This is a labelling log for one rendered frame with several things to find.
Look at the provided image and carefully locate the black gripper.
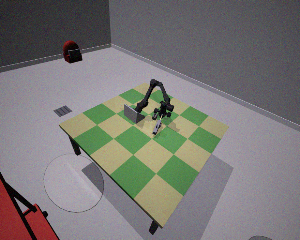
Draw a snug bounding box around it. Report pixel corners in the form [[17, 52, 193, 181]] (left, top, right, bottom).
[[154, 108, 171, 118]]

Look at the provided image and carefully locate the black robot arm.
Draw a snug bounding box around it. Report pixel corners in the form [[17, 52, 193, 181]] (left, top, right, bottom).
[[134, 79, 174, 113]]

